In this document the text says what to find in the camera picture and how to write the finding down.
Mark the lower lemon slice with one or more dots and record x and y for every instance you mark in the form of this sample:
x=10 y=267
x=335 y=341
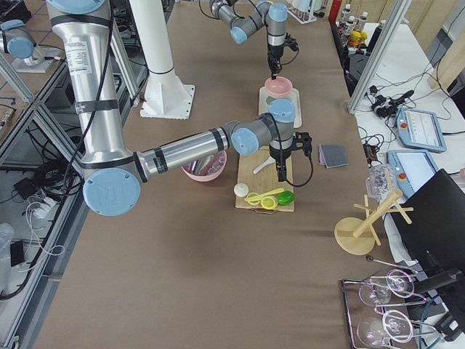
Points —
x=252 y=200

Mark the far wine glass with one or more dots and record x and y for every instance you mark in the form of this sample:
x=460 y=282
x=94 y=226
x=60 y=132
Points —
x=380 y=291

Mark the clear glass cup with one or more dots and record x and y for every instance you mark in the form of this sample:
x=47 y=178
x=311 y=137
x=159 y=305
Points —
x=380 y=181

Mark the near wine glass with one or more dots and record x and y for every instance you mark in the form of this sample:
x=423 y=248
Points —
x=391 y=329

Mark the black glass rack frame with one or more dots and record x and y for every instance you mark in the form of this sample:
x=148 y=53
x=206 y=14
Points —
x=356 y=311

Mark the lemon slice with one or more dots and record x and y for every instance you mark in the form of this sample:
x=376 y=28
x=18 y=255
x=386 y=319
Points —
x=252 y=200
x=269 y=202

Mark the green lime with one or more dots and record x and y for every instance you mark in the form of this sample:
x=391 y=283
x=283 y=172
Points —
x=285 y=198

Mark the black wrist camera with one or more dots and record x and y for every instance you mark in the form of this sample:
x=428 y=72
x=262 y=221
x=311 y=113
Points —
x=291 y=42
x=302 y=141

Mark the black monitor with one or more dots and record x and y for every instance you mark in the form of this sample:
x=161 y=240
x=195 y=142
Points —
x=436 y=235

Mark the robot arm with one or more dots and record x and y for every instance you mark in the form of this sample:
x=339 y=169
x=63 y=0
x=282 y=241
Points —
x=113 y=174
x=270 y=15

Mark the teach pendant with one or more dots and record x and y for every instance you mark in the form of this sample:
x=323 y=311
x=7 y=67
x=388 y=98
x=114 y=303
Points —
x=413 y=168
x=420 y=129

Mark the clear ice cubes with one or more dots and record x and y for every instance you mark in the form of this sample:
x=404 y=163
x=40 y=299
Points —
x=216 y=164

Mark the white ceramic spoon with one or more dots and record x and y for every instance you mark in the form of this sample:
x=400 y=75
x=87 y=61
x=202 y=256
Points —
x=270 y=160

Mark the upper teach pendant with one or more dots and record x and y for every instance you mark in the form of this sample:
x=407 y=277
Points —
x=420 y=129

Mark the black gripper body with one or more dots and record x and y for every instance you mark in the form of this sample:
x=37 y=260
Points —
x=280 y=155
x=274 y=51

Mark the bamboo cutting board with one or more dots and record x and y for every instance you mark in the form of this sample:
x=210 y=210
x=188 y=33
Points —
x=265 y=180

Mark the lower teach pendant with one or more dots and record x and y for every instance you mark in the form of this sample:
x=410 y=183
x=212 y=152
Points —
x=413 y=168

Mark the large pink bowl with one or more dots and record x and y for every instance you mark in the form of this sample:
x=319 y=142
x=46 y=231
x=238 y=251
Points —
x=204 y=178

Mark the wine glass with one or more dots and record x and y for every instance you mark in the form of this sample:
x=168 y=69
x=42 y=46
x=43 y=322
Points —
x=380 y=291
x=391 y=329

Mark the aluminium frame post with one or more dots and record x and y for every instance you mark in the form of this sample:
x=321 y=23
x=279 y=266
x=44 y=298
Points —
x=390 y=28

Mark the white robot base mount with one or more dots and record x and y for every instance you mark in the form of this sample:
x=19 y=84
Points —
x=166 y=97

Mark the top green bowl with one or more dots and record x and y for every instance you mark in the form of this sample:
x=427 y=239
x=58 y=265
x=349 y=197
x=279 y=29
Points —
x=269 y=100

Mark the small pink bowl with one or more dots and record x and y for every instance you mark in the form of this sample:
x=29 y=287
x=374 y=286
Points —
x=278 y=87

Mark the metal ice scoop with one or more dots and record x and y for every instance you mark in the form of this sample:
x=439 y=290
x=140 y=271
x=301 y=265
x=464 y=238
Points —
x=200 y=165

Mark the wooden cup tree stand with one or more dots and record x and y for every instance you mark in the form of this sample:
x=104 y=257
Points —
x=358 y=237

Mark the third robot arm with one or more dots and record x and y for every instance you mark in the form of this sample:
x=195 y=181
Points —
x=29 y=56

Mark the yellow plastic knife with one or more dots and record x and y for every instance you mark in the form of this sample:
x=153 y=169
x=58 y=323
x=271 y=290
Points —
x=270 y=193

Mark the white steamed bun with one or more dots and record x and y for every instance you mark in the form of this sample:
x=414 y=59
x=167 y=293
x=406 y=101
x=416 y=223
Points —
x=241 y=190

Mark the upper lemon slice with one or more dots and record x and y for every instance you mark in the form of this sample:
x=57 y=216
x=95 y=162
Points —
x=269 y=202

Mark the cream rabbit serving tray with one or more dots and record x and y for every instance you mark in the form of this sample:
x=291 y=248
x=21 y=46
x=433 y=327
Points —
x=293 y=96

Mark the purple cloth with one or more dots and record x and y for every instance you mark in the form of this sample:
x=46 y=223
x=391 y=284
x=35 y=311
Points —
x=321 y=157

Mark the grey folded cloth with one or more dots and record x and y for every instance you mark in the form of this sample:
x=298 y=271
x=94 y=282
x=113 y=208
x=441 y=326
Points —
x=335 y=155

